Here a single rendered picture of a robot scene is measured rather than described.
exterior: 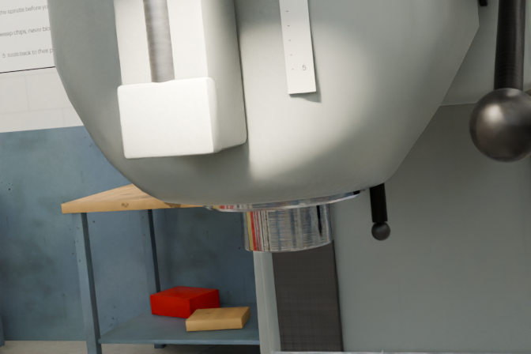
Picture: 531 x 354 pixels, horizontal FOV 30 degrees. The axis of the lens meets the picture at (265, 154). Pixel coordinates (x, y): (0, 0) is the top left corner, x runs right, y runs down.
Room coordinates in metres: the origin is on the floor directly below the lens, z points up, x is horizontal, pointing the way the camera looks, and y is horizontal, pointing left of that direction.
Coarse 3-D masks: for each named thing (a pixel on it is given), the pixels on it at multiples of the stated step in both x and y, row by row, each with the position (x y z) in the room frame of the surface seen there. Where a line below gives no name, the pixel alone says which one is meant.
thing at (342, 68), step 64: (64, 0) 0.45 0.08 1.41; (256, 0) 0.41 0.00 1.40; (320, 0) 0.41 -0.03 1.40; (384, 0) 0.41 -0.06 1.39; (448, 0) 0.45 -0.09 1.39; (64, 64) 0.46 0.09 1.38; (256, 64) 0.42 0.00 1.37; (320, 64) 0.41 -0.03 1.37; (384, 64) 0.41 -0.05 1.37; (448, 64) 0.48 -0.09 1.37; (256, 128) 0.42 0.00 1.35; (320, 128) 0.41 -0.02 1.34; (384, 128) 0.43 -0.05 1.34; (192, 192) 0.44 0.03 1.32; (256, 192) 0.43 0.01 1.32; (320, 192) 0.44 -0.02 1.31
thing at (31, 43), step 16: (0, 0) 5.52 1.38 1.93; (16, 0) 5.48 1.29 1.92; (32, 0) 5.45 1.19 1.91; (0, 16) 5.52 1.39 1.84; (16, 16) 5.49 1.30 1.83; (32, 16) 5.45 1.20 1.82; (0, 32) 5.53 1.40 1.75; (16, 32) 5.49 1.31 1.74; (32, 32) 5.45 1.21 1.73; (48, 32) 5.42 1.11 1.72; (0, 48) 5.53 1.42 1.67; (16, 48) 5.50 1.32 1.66; (32, 48) 5.46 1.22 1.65; (48, 48) 5.42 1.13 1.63; (0, 64) 5.54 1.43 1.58; (16, 64) 5.50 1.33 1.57; (32, 64) 5.46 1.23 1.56; (48, 64) 5.43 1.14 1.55
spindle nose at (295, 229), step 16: (304, 208) 0.49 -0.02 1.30; (320, 208) 0.49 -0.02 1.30; (256, 224) 0.49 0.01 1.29; (272, 224) 0.49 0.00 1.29; (288, 224) 0.48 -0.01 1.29; (304, 224) 0.49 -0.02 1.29; (320, 224) 0.49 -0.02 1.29; (256, 240) 0.49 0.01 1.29; (272, 240) 0.49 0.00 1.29; (288, 240) 0.48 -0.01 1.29; (304, 240) 0.49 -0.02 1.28; (320, 240) 0.49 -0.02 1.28
